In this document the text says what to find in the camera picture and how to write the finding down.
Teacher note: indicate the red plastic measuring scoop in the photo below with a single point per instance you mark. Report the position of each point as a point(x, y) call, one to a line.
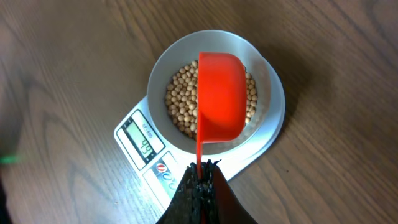
point(221, 94)

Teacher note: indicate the white digital kitchen scale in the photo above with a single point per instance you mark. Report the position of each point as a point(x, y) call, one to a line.
point(160, 166)

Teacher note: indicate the grey plastic bowl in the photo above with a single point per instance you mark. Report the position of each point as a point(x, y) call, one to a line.
point(186, 49)

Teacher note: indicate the soybeans in bowl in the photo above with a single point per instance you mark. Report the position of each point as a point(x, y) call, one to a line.
point(181, 99)

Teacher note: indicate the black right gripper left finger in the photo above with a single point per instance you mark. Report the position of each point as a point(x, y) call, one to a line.
point(184, 207)

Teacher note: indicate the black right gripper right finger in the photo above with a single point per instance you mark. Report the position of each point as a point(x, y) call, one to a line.
point(229, 209)

